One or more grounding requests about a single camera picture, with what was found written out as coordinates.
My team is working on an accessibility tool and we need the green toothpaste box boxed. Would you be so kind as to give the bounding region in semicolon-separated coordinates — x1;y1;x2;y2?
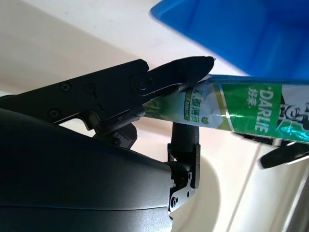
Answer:
142;73;309;148

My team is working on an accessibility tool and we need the blue plastic tray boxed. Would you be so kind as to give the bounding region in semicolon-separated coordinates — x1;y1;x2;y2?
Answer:
149;0;309;82

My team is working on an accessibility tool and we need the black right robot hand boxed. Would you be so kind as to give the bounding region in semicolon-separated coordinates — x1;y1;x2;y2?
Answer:
0;56;309;232

